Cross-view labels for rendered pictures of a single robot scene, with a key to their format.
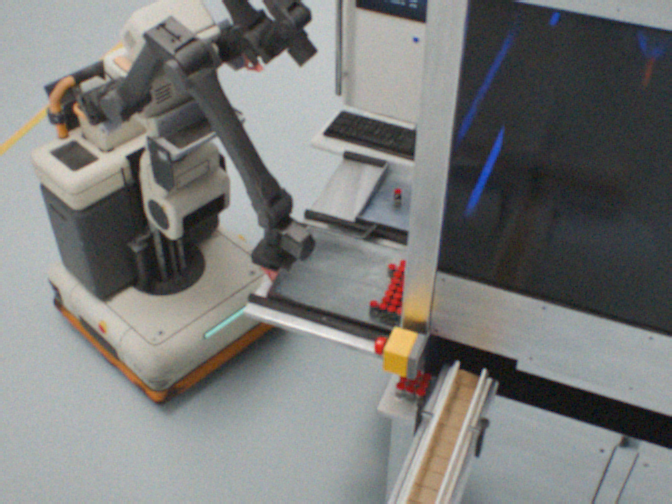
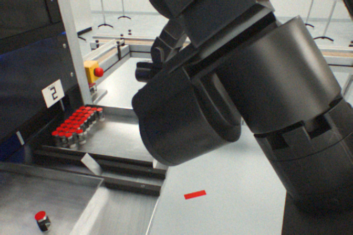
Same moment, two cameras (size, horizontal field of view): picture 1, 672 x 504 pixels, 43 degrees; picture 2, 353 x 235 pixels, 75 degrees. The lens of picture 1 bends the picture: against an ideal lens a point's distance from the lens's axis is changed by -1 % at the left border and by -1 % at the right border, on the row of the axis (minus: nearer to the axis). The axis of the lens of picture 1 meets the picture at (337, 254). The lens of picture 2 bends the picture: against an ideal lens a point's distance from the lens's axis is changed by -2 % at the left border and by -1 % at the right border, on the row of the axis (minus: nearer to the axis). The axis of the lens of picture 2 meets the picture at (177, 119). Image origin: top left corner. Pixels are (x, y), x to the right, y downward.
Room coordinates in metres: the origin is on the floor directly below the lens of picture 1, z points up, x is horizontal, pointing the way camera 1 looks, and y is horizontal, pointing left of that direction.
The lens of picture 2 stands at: (2.14, 0.06, 1.35)
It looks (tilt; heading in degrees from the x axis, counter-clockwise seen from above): 33 degrees down; 170
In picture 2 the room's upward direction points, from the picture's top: straight up
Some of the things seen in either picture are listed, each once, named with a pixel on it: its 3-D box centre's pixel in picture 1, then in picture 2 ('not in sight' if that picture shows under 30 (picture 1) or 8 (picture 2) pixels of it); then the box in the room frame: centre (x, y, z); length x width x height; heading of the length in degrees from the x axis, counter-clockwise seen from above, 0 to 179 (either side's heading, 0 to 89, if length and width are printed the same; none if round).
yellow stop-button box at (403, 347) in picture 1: (403, 352); (87, 71); (1.18, -0.14, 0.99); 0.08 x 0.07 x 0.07; 68
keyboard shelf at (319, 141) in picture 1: (391, 139); not in sight; (2.23, -0.17, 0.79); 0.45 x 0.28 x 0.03; 65
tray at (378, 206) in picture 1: (430, 207); (6, 215); (1.77, -0.25, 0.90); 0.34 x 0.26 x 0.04; 68
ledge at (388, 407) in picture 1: (415, 399); (86, 95); (1.15, -0.18, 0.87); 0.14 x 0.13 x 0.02; 68
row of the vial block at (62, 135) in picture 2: (401, 292); (77, 125); (1.45, -0.16, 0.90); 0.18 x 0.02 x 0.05; 159
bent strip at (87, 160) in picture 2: (350, 227); (110, 168); (1.68, -0.03, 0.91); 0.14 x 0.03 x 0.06; 69
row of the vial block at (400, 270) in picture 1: (393, 290); (83, 126); (1.45, -0.14, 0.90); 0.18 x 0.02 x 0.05; 159
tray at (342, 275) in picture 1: (350, 280); (114, 131); (1.49, -0.03, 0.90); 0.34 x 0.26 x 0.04; 69
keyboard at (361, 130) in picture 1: (388, 136); not in sight; (2.21, -0.16, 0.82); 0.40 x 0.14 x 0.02; 65
